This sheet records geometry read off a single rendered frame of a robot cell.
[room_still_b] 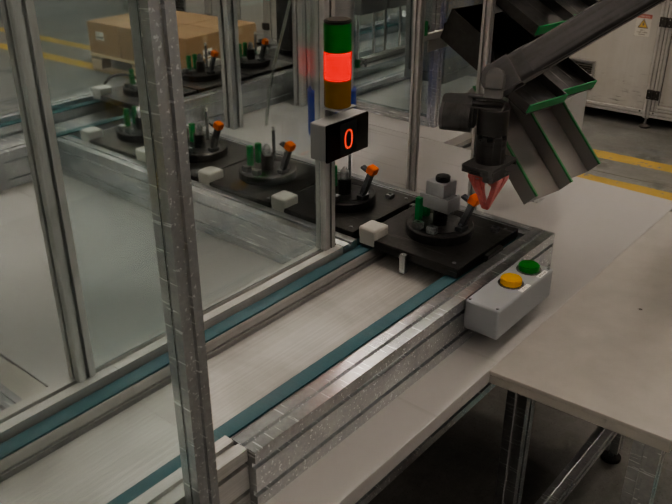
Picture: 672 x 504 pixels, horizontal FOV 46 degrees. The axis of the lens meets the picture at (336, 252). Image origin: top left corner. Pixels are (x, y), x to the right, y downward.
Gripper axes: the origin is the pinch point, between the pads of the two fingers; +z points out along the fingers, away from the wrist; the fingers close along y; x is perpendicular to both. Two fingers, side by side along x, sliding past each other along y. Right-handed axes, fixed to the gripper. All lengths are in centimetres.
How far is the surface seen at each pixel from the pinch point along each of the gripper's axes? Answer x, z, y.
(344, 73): -19.5, -26.6, 19.9
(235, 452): 6, 10, 73
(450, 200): -7.1, 0.5, 1.5
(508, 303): 14.5, 10.1, 15.1
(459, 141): -58, 21, -85
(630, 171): -79, 104, -316
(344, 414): 8, 15, 53
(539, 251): 7.7, 11.8, -10.5
